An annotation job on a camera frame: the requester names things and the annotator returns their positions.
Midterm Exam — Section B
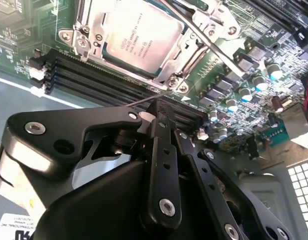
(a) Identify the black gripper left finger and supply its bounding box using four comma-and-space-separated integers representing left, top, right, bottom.
0, 98, 182, 224

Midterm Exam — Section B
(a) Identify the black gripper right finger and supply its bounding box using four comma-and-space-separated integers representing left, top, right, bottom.
173, 129, 294, 240

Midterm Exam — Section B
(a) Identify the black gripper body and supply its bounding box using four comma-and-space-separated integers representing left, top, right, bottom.
31, 159, 216, 240

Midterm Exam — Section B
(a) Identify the thin wire locking lever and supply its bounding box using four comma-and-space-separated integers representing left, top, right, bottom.
128, 89, 174, 108
163, 0, 245, 77

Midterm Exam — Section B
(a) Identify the silver CPU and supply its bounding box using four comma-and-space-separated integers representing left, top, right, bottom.
103, 1, 187, 76

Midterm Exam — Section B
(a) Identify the metal socket cover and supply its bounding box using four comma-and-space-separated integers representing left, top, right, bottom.
72, 0, 212, 83

